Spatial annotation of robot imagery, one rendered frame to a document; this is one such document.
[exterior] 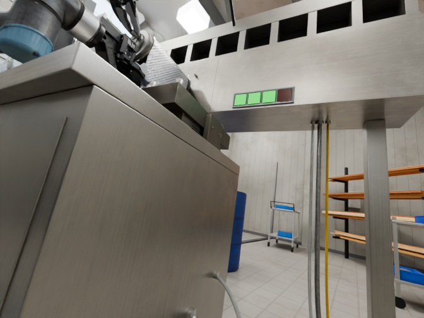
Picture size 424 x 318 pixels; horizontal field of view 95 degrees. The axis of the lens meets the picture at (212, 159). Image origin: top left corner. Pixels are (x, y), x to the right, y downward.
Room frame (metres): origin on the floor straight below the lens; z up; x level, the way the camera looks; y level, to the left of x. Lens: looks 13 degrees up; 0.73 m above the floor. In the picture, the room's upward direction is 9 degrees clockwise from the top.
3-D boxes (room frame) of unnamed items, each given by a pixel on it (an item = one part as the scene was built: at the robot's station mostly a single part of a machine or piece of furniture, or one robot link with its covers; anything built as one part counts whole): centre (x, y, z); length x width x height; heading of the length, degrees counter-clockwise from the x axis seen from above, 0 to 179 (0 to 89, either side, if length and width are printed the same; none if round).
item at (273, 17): (1.24, 0.74, 1.55); 3.08 x 0.08 x 0.23; 63
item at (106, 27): (0.48, 0.33, 1.12); 0.12 x 0.08 x 0.09; 153
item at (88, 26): (0.41, 0.37, 1.11); 0.08 x 0.05 x 0.08; 63
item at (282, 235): (4.83, -1.96, 0.50); 1.09 x 0.62 x 1.00; 143
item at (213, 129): (0.64, 0.01, 0.97); 0.10 x 0.03 x 0.11; 153
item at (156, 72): (0.69, 0.22, 1.11); 0.23 x 0.01 x 0.18; 153
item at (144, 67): (0.57, 0.27, 1.12); 0.09 x 0.03 x 0.06; 152
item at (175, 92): (0.67, 0.10, 1.00); 0.40 x 0.16 x 0.06; 153
